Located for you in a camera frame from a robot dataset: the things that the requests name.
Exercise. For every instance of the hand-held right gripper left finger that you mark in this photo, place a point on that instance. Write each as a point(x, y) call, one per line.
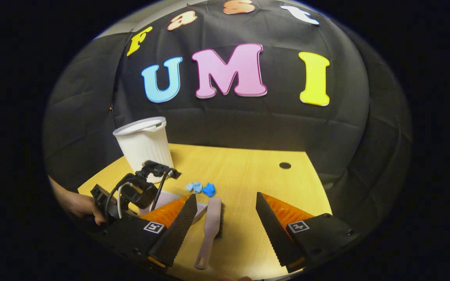
point(176, 230)

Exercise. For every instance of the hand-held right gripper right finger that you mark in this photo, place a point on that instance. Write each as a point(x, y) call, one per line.
point(274, 234)

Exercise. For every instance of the pink dustpan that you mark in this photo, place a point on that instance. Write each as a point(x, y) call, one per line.
point(166, 199)

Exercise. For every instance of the small pink broom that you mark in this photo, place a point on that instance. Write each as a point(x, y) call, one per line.
point(212, 218)

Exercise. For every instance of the light blue paper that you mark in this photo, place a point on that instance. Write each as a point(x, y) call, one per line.
point(194, 187)

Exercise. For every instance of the white garbage bin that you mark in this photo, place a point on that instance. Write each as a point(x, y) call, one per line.
point(145, 146)

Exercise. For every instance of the dark blue paper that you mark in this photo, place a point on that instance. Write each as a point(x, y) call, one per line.
point(209, 189)

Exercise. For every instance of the wooden desktop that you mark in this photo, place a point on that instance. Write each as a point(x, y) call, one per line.
point(244, 171)

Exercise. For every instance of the black backdrop cloth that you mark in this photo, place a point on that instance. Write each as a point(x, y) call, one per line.
point(248, 121)

